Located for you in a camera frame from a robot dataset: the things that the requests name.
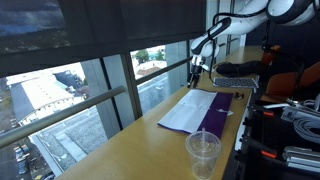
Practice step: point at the black clamp with orange tip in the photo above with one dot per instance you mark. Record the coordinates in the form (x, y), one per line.
(264, 150)

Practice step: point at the orange chair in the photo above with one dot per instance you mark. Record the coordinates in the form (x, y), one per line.
(287, 77)

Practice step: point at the white power strip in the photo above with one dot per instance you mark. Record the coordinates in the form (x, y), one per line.
(294, 113)

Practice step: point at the black clamp with orange handle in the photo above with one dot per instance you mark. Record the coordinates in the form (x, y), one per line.
(257, 108)

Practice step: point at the metal window handrail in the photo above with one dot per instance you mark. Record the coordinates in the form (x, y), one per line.
(19, 133)

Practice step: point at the clear plastic cup with straw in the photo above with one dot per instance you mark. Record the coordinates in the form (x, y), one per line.
(203, 148)

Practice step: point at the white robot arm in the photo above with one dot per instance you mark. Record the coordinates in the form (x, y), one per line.
(254, 13)

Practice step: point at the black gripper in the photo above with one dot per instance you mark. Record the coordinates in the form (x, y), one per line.
(197, 66)

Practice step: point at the small black binder clip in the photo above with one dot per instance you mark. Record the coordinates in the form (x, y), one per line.
(238, 96)

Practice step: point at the black cloth bag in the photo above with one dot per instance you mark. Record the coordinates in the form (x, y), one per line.
(242, 69)

